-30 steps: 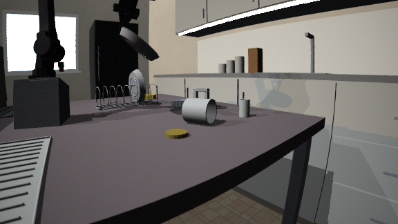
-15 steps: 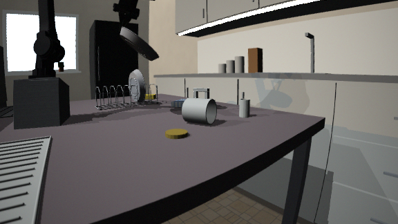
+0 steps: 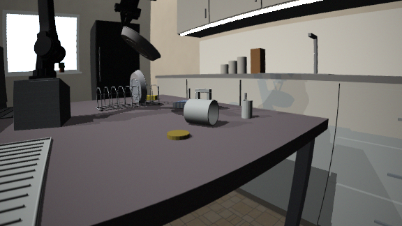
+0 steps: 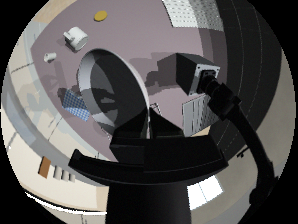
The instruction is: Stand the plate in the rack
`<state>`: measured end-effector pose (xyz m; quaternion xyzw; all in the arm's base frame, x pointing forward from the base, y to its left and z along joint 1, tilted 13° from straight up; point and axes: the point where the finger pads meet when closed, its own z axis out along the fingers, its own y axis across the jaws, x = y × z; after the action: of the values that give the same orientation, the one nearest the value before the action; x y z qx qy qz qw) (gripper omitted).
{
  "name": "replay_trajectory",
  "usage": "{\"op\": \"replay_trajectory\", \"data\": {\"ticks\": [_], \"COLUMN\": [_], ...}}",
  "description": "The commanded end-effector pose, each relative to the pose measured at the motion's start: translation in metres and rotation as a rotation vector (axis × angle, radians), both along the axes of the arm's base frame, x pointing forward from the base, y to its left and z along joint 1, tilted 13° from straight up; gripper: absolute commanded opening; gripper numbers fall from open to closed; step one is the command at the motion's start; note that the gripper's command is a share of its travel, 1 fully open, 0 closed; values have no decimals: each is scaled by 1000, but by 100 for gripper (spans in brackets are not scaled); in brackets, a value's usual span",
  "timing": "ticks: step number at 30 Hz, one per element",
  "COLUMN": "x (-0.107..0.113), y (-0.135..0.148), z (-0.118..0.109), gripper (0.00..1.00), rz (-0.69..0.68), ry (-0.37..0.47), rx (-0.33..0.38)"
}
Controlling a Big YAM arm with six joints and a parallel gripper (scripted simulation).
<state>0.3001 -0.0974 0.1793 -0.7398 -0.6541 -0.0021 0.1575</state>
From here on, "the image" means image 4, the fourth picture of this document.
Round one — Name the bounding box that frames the flat round gold disc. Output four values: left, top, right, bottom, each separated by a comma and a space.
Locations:
94, 11, 107, 21

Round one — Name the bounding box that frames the blue checkered towel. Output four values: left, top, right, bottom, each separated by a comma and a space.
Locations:
62, 89, 90, 121

